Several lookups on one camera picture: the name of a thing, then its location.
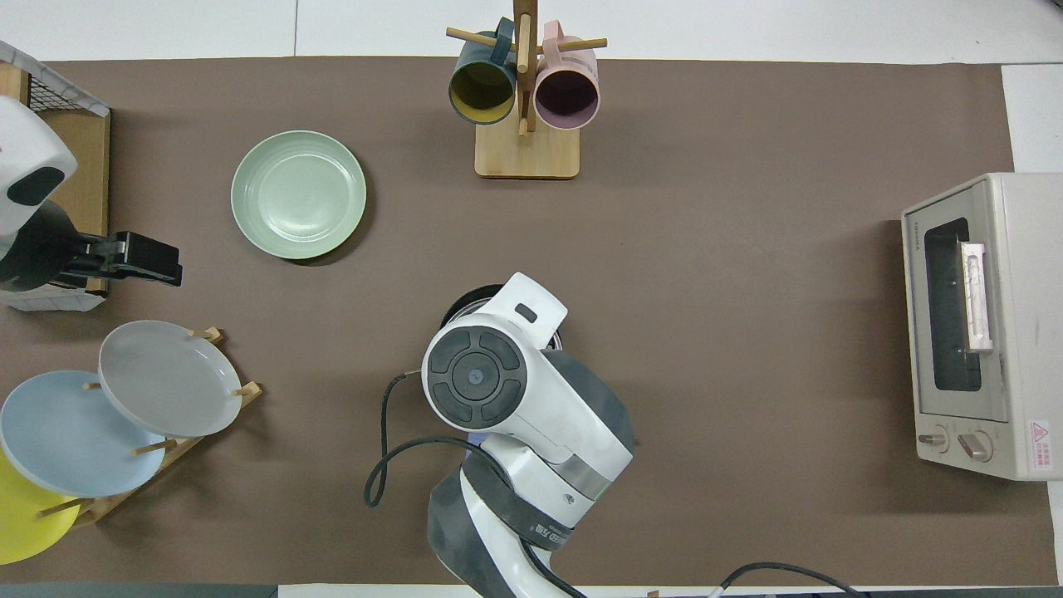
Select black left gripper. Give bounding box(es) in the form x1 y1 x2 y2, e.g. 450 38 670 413
0 202 183 292

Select grey plate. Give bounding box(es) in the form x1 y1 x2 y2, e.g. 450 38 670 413
98 320 244 439

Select green plate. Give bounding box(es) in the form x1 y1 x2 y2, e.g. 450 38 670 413
230 130 367 261

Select light blue plate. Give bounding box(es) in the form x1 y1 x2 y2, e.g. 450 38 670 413
0 370 167 498

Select wooden plate rack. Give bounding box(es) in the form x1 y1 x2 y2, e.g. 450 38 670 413
35 326 264 529

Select yellow plate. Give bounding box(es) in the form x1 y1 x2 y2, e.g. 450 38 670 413
0 448 81 566

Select brown fibreboard panel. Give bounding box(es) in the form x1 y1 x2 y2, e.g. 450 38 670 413
23 108 110 293

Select dark teal mug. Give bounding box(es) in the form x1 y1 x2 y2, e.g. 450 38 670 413
448 18 518 126

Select wooden mug tree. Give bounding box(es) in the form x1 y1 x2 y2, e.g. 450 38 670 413
445 0 609 179

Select pink mug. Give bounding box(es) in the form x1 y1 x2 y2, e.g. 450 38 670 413
533 21 600 131

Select brown table mat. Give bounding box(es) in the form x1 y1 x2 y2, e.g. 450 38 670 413
0 56 1057 586

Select beige toaster oven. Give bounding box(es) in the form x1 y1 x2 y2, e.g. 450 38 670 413
901 173 1063 483

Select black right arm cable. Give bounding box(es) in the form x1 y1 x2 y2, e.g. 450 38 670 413
364 370 865 598

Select black pot purple handle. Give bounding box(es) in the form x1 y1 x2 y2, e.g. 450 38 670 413
437 285 566 449

